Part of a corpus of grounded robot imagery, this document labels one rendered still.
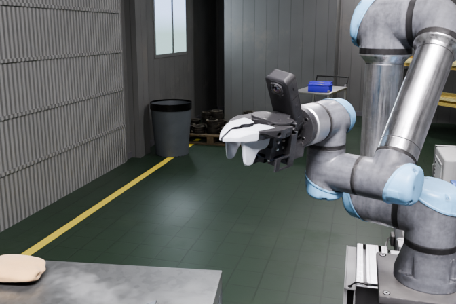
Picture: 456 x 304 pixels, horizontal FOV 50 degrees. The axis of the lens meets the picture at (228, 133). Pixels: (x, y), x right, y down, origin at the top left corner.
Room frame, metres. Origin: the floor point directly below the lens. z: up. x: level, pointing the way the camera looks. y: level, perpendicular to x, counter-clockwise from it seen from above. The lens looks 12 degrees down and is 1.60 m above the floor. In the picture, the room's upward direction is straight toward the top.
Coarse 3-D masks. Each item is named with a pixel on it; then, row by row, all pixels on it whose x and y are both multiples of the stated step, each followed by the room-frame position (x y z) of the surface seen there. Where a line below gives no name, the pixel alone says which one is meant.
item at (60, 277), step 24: (48, 264) 1.08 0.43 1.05; (72, 264) 1.08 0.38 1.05; (96, 264) 1.08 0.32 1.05; (0, 288) 0.97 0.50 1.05; (24, 288) 0.97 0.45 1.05; (48, 288) 0.97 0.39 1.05; (72, 288) 0.97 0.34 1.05; (96, 288) 0.97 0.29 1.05; (120, 288) 0.97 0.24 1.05; (144, 288) 0.97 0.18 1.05; (168, 288) 0.97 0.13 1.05; (192, 288) 0.97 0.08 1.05; (216, 288) 0.97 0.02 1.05
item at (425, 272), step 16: (400, 256) 1.04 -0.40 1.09; (416, 256) 1.00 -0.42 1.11; (432, 256) 0.98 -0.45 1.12; (448, 256) 0.98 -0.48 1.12; (400, 272) 1.02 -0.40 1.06; (416, 272) 0.99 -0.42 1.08; (432, 272) 0.97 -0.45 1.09; (448, 272) 0.97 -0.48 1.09; (416, 288) 0.98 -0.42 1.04; (432, 288) 0.97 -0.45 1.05; (448, 288) 0.96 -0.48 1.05
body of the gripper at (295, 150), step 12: (252, 120) 0.77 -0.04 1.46; (264, 120) 0.76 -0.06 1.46; (276, 120) 0.76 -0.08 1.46; (288, 120) 0.77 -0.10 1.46; (312, 120) 0.82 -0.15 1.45; (300, 132) 0.83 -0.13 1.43; (312, 132) 0.82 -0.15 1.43; (276, 144) 0.76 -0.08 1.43; (288, 144) 0.77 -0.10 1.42; (300, 144) 0.83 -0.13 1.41; (264, 156) 0.77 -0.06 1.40; (276, 156) 0.77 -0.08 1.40; (288, 156) 0.77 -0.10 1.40; (300, 156) 0.83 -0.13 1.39; (276, 168) 0.75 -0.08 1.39
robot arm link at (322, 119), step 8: (304, 104) 0.86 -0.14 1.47; (312, 104) 0.87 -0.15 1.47; (312, 112) 0.84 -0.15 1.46; (320, 112) 0.85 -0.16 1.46; (320, 120) 0.84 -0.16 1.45; (328, 120) 0.86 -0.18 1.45; (320, 128) 0.83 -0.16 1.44; (328, 128) 0.85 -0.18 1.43; (320, 136) 0.84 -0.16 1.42; (312, 144) 0.85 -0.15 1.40
